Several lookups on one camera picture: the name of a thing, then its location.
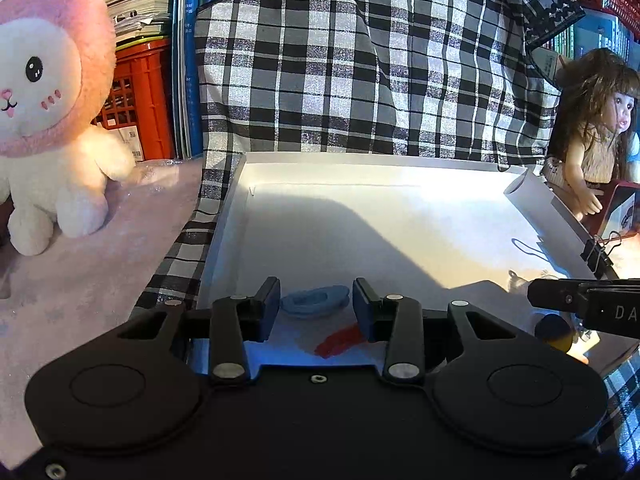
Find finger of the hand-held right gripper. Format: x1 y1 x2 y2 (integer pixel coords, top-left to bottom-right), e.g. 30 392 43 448
527 280 588 318

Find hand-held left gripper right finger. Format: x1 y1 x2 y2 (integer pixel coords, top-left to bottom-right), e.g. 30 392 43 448
352 277 518 386

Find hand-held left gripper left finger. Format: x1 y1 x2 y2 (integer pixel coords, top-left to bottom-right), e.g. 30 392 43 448
117 276 282 386

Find red crayon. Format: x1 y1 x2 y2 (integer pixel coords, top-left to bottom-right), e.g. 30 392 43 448
314 324 368 359

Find pale blue hair clip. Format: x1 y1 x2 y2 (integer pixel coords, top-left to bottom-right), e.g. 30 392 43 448
280 284 351 320

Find white cardboard box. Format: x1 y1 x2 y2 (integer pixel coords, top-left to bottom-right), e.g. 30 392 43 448
192 152 618 376

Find black binder clip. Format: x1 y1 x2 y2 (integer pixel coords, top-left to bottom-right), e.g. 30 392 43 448
580 232 622 275

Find red smartphone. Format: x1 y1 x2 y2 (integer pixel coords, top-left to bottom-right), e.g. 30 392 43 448
592 180 640 238

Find brown haired doll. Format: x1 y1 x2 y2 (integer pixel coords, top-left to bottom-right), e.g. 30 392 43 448
542 49 640 221

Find pale pink bed sheet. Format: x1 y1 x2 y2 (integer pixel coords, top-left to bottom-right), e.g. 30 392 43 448
0 157 203 466

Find red plastic crate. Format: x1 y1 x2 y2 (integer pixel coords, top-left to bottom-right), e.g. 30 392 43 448
92 37 176 161

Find black white plaid cloth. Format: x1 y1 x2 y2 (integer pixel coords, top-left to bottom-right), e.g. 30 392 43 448
132 0 640 461

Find row of shelf books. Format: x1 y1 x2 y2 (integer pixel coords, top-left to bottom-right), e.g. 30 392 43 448
525 10 640 68

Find blue upright books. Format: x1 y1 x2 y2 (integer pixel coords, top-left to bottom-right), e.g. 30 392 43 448
170 0 246 158

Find pink white rabbit plush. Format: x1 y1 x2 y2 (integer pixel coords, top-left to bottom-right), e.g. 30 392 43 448
0 0 137 256

